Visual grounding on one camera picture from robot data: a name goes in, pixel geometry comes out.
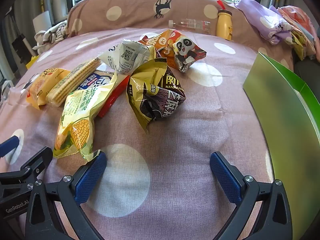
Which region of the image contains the clear plastic bottle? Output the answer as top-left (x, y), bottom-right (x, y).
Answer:
top-left (169, 19), bottom-right (212, 34)

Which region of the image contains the white blue red-edged packet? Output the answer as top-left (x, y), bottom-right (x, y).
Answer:
top-left (79, 69), bottom-right (131, 118)

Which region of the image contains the orange yellow rice cracker packet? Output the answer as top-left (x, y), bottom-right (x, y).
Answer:
top-left (27, 68), bottom-right (71, 110)

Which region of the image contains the brown polka dot pillow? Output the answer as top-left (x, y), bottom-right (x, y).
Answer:
top-left (66, 0), bottom-right (240, 39)

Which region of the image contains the brown gold snack bag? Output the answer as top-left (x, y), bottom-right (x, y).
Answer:
top-left (126, 58), bottom-right (187, 135)

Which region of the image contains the pink polka dot bedsheet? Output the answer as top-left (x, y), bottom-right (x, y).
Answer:
top-left (0, 27), bottom-right (300, 240)

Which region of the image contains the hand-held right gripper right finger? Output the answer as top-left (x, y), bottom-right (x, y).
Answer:
top-left (209, 151), bottom-right (293, 240)

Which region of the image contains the yellow carton box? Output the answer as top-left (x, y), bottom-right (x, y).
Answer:
top-left (26, 56), bottom-right (39, 68)

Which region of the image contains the orange panda snack bag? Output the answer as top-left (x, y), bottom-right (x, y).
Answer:
top-left (138, 29), bottom-right (207, 73)

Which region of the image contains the yellow bottle brown cap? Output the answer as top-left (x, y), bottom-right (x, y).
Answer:
top-left (216, 9), bottom-right (234, 41)

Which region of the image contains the white snack bag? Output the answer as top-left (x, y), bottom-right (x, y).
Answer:
top-left (99, 39), bottom-right (157, 75)

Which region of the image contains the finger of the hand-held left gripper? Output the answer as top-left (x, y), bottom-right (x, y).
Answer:
top-left (0, 135), bottom-right (20, 158)
top-left (0, 147), bottom-right (53, 190)

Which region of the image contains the yellow corn snack bag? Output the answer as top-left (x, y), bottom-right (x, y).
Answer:
top-left (53, 74), bottom-right (118, 162)

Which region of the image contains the white board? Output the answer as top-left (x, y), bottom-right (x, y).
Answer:
top-left (32, 11), bottom-right (52, 38)

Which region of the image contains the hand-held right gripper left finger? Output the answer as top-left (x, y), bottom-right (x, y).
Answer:
top-left (24, 150), bottom-right (107, 240)

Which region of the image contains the striped white cloth pile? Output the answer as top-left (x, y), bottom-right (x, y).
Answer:
top-left (34, 21), bottom-right (68, 53)

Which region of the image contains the purple polka dot cloth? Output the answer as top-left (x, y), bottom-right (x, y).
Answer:
top-left (236, 0), bottom-right (293, 45)

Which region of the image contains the green yellow cracker pack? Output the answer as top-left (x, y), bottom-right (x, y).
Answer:
top-left (46, 58), bottom-right (102, 107)

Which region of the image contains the grey sofa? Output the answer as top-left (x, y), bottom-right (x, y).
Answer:
top-left (292, 57), bottom-right (320, 93)

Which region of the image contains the green cardboard box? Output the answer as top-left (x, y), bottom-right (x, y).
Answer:
top-left (242, 52), bottom-right (320, 240)

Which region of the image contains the pink orange clothes pile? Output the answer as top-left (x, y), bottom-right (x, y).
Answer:
top-left (277, 5), bottom-right (318, 60)

